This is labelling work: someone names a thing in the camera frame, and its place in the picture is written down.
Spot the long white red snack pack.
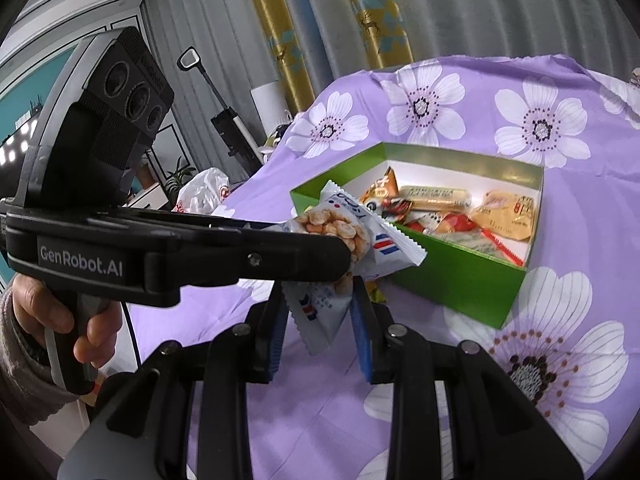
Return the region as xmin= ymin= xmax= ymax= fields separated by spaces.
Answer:
xmin=404 ymin=211 xmax=524 ymax=266

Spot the white biscuit ball bag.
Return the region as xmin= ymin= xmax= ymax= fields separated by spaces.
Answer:
xmin=267 ymin=181 xmax=426 ymax=356

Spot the orange rice cracker bag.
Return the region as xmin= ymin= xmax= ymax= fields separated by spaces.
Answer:
xmin=469 ymin=190 xmax=536 ymax=242

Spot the soda cracker pack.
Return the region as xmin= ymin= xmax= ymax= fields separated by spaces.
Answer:
xmin=399 ymin=186 xmax=472 ymax=212

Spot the orange melon seed bag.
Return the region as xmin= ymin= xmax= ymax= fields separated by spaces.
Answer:
xmin=359 ymin=167 xmax=412 ymax=223

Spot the person's left hand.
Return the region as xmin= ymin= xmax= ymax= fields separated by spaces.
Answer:
xmin=11 ymin=274 xmax=122 ymax=368

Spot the black television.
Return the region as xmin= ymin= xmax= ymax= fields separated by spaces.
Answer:
xmin=0 ymin=113 xmax=41 ymax=198

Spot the purple floral tablecloth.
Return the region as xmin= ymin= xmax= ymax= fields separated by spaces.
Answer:
xmin=130 ymin=54 xmax=639 ymax=479

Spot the potted green plant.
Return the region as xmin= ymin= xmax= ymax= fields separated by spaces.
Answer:
xmin=164 ymin=156 xmax=198 ymax=206

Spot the white plastic bag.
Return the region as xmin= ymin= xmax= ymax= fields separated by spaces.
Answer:
xmin=172 ymin=167 xmax=231 ymax=214

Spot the black upright vacuum cleaner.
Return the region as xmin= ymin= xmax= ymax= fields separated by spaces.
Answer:
xmin=177 ymin=47 xmax=264 ymax=176

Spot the green cardboard box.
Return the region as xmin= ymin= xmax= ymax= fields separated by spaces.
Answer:
xmin=290 ymin=143 xmax=544 ymax=328

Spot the white cylindrical air purifier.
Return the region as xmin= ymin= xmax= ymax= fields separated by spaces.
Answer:
xmin=250 ymin=80 xmax=293 ymax=136

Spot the gold patterned curtain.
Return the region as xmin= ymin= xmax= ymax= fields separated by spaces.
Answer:
xmin=252 ymin=0 xmax=413 ymax=112

